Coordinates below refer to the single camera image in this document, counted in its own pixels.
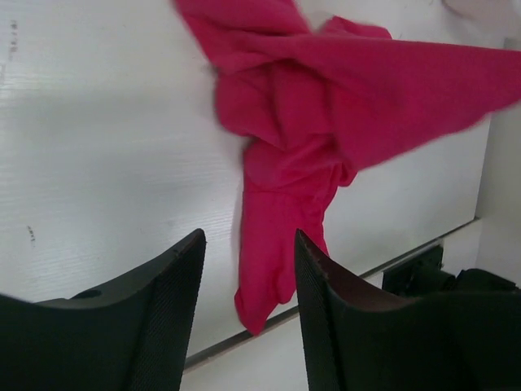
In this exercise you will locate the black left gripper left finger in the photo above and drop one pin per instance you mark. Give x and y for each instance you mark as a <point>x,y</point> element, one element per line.
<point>130,333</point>

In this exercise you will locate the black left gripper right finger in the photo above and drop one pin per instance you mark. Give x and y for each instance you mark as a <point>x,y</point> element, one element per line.
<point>359,337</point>

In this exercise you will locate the magenta t shirt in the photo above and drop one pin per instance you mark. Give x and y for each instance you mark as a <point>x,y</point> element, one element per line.
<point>320,105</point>

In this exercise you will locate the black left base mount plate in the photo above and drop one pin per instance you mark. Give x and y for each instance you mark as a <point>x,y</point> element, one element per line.
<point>423,274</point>

